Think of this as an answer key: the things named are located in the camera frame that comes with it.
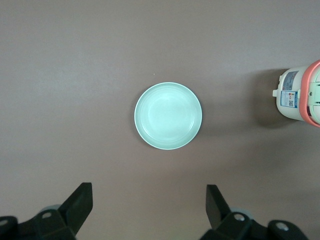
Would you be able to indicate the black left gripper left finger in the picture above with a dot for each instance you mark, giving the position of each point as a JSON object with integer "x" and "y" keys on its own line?
{"x": 76, "y": 210}

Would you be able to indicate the light teal round plate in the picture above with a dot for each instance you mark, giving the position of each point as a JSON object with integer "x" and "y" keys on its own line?
{"x": 168, "y": 116}

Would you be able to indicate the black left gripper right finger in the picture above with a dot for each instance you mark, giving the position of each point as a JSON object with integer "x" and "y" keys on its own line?
{"x": 221, "y": 220}

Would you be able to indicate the white rice cooker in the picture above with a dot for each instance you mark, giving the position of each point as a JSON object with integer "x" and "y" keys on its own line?
{"x": 290, "y": 107}

